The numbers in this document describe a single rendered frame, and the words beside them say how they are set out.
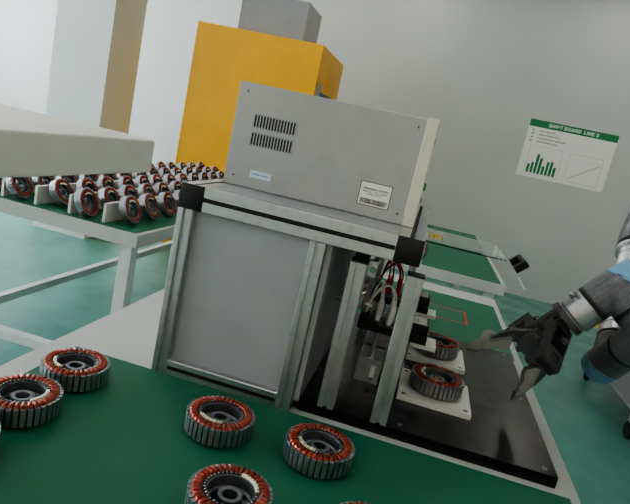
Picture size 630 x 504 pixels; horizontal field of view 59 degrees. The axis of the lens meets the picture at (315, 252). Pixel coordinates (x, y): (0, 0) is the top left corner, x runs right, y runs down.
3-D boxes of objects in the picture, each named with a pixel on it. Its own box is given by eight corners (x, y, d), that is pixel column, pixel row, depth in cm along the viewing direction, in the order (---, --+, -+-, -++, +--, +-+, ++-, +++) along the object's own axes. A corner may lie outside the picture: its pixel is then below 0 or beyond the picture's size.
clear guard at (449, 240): (512, 271, 152) (518, 250, 151) (526, 290, 129) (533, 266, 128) (394, 241, 157) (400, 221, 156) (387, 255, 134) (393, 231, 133)
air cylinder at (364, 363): (379, 372, 125) (385, 349, 124) (376, 385, 118) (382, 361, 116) (357, 366, 126) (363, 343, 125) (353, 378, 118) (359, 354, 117)
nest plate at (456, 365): (461, 354, 149) (462, 350, 148) (464, 375, 134) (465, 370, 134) (405, 339, 151) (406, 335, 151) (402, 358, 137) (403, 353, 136)
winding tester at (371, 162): (419, 209, 148) (438, 132, 144) (412, 228, 106) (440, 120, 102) (279, 176, 155) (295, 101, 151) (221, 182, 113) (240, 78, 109)
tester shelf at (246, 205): (425, 223, 159) (429, 208, 158) (418, 267, 94) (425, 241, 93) (279, 188, 167) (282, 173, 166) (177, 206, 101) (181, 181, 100)
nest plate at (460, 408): (466, 390, 125) (467, 385, 125) (470, 420, 111) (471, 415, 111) (400, 371, 128) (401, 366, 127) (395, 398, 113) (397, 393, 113)
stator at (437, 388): (459, 386, 123) (463, 371, 123) (461, 408, 113) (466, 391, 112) (409, 372, 125) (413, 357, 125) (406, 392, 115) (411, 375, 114)
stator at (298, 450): (321, 435, 97) (326, 415, 96) (364, 472, 89) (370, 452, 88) (268, 447, 90) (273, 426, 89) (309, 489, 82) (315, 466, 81)
